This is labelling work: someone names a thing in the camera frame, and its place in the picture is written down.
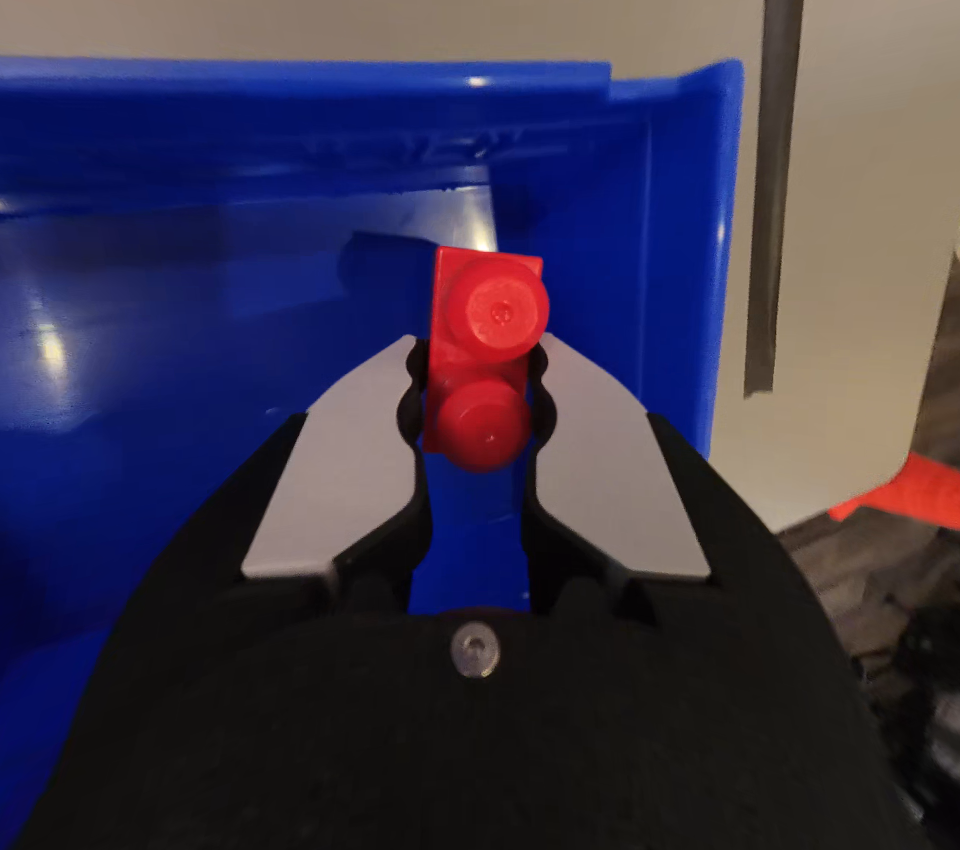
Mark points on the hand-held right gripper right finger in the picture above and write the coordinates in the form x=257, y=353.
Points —
x=615, y=490

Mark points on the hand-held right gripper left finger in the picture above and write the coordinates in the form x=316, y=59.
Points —
x=330, y=490

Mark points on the red two-stud building block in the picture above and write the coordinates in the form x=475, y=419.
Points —
x=487, y=310

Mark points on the blue plastic bin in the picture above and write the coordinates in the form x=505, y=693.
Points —
x=187, y=303

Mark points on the orange traffic cone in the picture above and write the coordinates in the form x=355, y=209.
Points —
x=915, y=490

